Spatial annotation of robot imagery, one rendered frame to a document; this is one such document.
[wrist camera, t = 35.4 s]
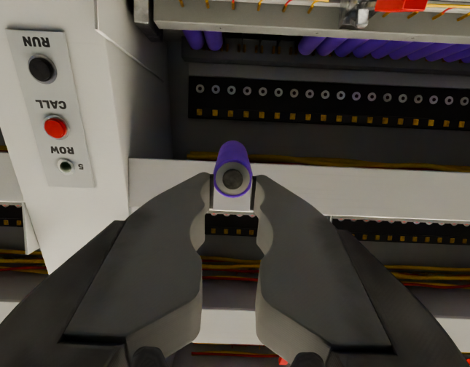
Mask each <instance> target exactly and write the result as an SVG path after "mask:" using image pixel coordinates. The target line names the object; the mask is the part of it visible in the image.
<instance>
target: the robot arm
mask: <svg viewBox="0 0 470 367"><path fill-rule="evenodd" d="M213 204H214V174H209V173H206V172H202V173H198V174H197V175H194V176H193V177H191V178H189V179H187V180H185V181H183V182H181V183H179V184H177V185H176V186H174V187H172V188H170V189H168V190H166V191H164V192H162V193H161V194H158V195H157V196H156V197H154V198H152V199H150V200H149V201H148V202H146V203H145V204H143V205H142V206H141V207H140V208H139V209H137V210H136V211H135V212H133V213H132V214H131V215H130V216H128V217H127V218H126V219H125V220H124V221H120V220H114V221H113V222H111V223H110V224H109V225H108V226H107V227H106V228H105V229H103V230H102V231H101V232H100V233H99V234H97V235H96V236H95V237H94V238H93V239H92V240H91V241H89V242H88V243H87V244H86V245H84V246H83V247H82V248H81V249H79V250H78V251H77V252H76V253H75V254H74V255H73V256H72V257H70V258H69V259H68V260H67V261H65V262H64V263H63V264H62V265H60V266H59V267H58V268H57V269H56V270H55V271H54V272H52V273H51V274H50V275H49V276H48V277H46V278H45V279H44V280H43V281H41V282H40V284H38V285H37V286H36V287H35V288H34V289H33V290H32V291H31V292H30V293H29V294H28V295H27V296H26V297H25V298H24V299H23V300H22V301H21V302H20V303H19V304H18V305H17V306H16V307H15V308H14V309H13V310H12V311H11V312H10V313H9V314H8V316H6V317H5V319H4V320H3V321H2V322H1V323H0V367H168V364H167V362H166V360H165V359H166V358H167V357H168V356H170V355H172V354H173V353H175V352H176V351H178V350H180V349H181V348H182V347H184V346H186V345H188V344H189V343H190V342H192V341H194V340H195V339H196V337H197V336H198V334H199V333H200V324H201V313H202V303H203V283H202V259H201V257H200V256H199V254H198V253H197V252H196V251H197V249H198V248H199V247H200V246H201V245H202V244H203V243H204V241H205V214H206V213H207V212H208V211H209V208H210V209H213ZM250 210H253V211H254V213H255V214H256V216H257V217H258V219H259V223H258V229H257V236H256V243H257V245H258V246H259V248H260V249H261V250H262V252H263V254H264V255H265V256H264V258H263V259H262V260H261V261H260V266H259V277H258V283H257V290H256V301H255V316H256V335H257V337H258V339H259V340H260V342H261V343H263V345H265V346H266V347H268V348H269V349H270V350H272V351H273V352H274V353H276V354H277V355H279V356H280V357H282V358H283V359H284V360H285V361H287V362H288V363H290V364H291V366H290V367H470V365H469V364H468V362H467V360H466V359H465V357H464V356H463V354H462V353H461V351H460V350H459V349H458V347H457V346H456V344H455V343H454V341H453V340H452V339H451V338H450V336H449V335H448V333H447V332H446V331H445V330H444V329H443V327H442V326H441V325H440V323H439V322H438V321H437V320H436V318H435V317H434V316H433V315H432V314H431V313H430V312H429V311H428V310H427V308H426V307H425V306H424V305H423V304H422V303H421V302H420V301H419V300H418V298H417V297H416V296H415V295H414V294H413V293H412V292H411V291H410V290H409V289H408V288H406V287H405V286H404V285H403V284H402V283H401V282H400V281H399V280H398V279H397V278H396V277H395V276H394V275H393V274H392V273H391V272H390V271H389V270H388V269H387V268H386V267H385V266H384V265H383V264H382V263H381V262H380V261H379V260H378V259H377V258H376V257H375V256H374V255H373V254H372V253H370V252H369V251H368V250H367V249H366V248H365V247H364V246H363V245H362V244H361V243H360V242H359V241H358V240H357V239H356V238H355V237H354V236H353V235H352V234H351V233H350V232H349V231H348V230H343V229H337V228H336V227H335V226H334V225H333V224H332V223H331V222H330V221H329V220H328V219H327V218H326V217H325V216H324V215H323V214H322V213H321V212H319V211H318V210H317V209H316V208H314V207H313V206H312V205H311V204H310V203H308V202H306V201H305V200H304V199H302V198H301V197H299V196H297V195H296V194H294V193H293V192H291V191H289V190H288V189H286V188H285V187H283V186H282V185H280V184H279V183H277V182H275V181H274V180H272V179H271V178H268V177H267V176H265V175H256V176H252V177H251V188H250Z"/></svg>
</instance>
